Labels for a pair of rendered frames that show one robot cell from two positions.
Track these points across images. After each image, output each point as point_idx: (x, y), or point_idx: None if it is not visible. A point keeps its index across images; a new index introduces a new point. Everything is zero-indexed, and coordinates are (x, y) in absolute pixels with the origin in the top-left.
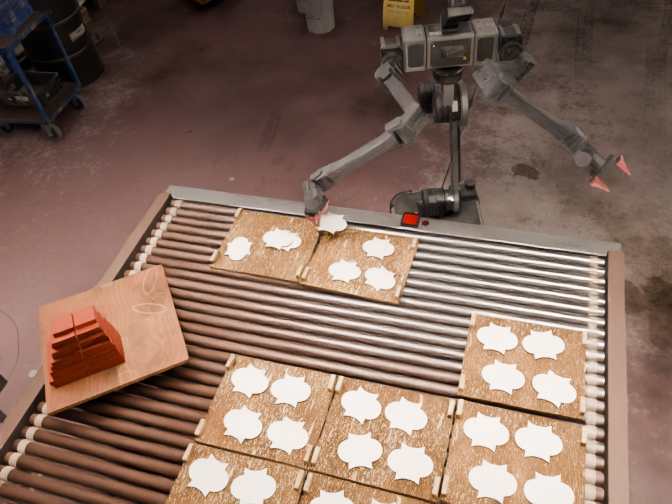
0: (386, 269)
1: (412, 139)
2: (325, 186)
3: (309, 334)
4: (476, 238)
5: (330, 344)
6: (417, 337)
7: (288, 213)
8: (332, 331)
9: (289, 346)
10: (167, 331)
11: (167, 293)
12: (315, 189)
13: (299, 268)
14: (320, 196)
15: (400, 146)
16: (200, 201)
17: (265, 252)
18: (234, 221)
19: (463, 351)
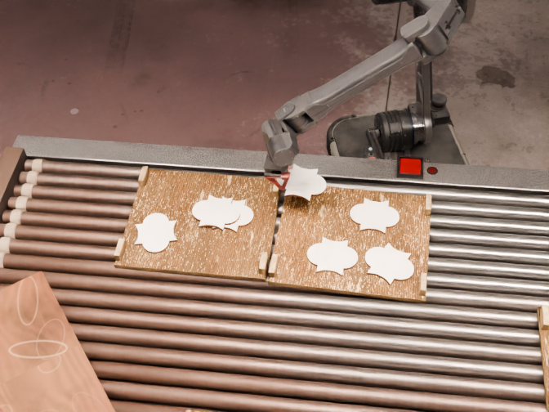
0: (395, 248)
1: (443, 49)
2: (300, 128)
3: (299, 363)
4: (512, 189)
5: (336, 376)
6: (466, 351)
7: (220, 169)
8: (334, 354)
9: (272, 386)
10: (78, 386)
11: (62, 320)
12: (287, 134)
13: (262, 257)
14: (296, 145)
15: (422, 60)
16: (73, 158)
17: (199, 235)
18: (138, 188)
19: (539, 367)
